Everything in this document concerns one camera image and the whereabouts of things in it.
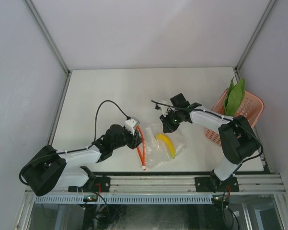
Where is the green fake leafy vegetable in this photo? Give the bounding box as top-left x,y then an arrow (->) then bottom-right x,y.
223,78 -> 245,116

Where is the yellow fake banana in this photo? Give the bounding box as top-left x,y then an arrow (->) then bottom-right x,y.
156,134 -> 176,159

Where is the aluminium mounting rail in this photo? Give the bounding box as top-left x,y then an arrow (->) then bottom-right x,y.
25,173 -> 286,194

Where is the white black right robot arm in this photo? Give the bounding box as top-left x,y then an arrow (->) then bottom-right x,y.
155,93 -> 263,191

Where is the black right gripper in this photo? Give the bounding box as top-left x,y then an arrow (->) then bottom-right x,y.
160,109 -> 183,133

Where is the aluminium frame post left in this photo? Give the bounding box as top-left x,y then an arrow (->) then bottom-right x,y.
23,0 -> 71,76

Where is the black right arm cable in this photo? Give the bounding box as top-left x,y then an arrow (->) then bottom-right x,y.
150,100 -> 264,168

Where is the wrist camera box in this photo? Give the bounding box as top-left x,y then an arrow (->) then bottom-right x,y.
155,100 -> 171,117
125,117 -> 140,135

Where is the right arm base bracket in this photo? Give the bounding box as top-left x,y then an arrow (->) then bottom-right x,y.
195,170 -> 240,193

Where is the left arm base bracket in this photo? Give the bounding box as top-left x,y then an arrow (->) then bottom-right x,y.
68,166 -> 111,193

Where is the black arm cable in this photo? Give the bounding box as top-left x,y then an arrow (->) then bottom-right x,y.
19,100 -> 131,186
150,100 -> 264,168

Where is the aluminium frame post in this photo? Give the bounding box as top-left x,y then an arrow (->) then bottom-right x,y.
23,0 -> 71,76
234,0 -> 278,75

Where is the aluminium frame post right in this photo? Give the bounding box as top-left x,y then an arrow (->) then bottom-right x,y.
234,0 -> 278,75

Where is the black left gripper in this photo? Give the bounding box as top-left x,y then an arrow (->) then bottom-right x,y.
111,126 -> 144,150

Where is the perforated cable tray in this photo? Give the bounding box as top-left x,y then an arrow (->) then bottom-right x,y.
35,195 -> 213,205

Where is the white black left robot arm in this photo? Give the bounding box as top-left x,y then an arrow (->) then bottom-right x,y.
19,125 -> 143,196

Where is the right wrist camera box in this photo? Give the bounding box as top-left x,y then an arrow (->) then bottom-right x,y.
155,100 -> 171,117

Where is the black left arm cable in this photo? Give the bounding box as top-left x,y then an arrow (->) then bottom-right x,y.
19,100 -> 131,186

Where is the pink plastic basket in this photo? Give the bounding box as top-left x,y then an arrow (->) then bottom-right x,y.
205,89 -> 265,147

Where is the clear zip top bag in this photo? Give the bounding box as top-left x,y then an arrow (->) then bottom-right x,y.
136,123 -> 186,171

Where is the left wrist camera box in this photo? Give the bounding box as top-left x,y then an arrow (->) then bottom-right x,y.
125,117 -> 140,135

